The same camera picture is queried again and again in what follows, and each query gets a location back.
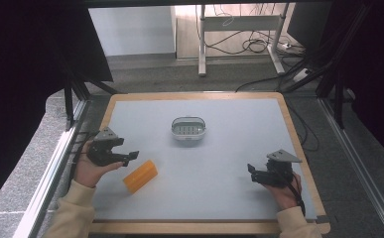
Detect white soap dish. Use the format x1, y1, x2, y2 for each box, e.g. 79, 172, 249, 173
170, 115, 207, 141

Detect black metal stand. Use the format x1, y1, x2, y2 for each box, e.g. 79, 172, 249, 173
280, 3, 372, 131
59, 62, 119, 132

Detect orange soap bar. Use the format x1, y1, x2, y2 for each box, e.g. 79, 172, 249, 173
122, 160, 159, 194

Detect person's left hand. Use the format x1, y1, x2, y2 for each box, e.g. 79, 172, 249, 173
73, 140, 125, 189

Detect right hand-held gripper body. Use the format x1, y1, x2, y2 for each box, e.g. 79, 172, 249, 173
262, 149, 303, 189

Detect white wall panel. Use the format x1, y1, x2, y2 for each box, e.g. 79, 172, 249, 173
87, 5, 178, 58

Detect white power strip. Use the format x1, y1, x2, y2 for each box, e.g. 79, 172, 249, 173
292, 67, 313, 83

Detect thin black floor cable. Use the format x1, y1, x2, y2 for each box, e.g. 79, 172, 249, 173
285, 98, 320, 153

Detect aluminium rail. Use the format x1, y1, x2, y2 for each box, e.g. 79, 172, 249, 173
12, 98, 91, 238
318, 97, 384, 238

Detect person's right hand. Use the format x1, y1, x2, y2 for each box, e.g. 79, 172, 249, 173
262, 172, 303, 211

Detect black curtain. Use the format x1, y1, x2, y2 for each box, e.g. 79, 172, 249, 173
0, 0, 114, 216
315, 0, 384, 171

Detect tangle of black floor cables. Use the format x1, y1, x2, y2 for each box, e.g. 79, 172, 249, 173
204, 3, 308, 57

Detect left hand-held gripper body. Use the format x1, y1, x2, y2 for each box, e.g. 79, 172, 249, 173
85, 126, 126, 168

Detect white desk frame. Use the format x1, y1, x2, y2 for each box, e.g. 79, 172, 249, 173
196, 3, 291, 77

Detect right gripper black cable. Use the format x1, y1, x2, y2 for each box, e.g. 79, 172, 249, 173
286, 172, 308, 218

